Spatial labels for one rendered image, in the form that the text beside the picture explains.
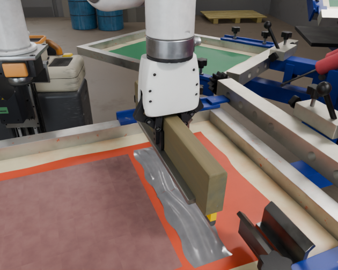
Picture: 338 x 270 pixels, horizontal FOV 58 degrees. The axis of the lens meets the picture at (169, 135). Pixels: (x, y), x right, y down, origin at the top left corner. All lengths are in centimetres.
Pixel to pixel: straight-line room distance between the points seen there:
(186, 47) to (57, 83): 117
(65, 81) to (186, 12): 117
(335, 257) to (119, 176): 43
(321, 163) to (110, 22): 611
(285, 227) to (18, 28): 83
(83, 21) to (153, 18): 635
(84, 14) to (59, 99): 524
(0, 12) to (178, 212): 70
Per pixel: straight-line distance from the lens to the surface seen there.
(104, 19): 661
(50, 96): 163
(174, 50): 47
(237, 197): 65
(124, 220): 60
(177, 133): 49
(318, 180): 86
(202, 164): 43
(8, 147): 82
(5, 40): 99
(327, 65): 116
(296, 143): 74
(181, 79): 50
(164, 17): 46
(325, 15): 157
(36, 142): 81
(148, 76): 48
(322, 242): 62
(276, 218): 54
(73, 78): 156
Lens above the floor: 139
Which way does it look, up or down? 31 degrees down
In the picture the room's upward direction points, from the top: straight up
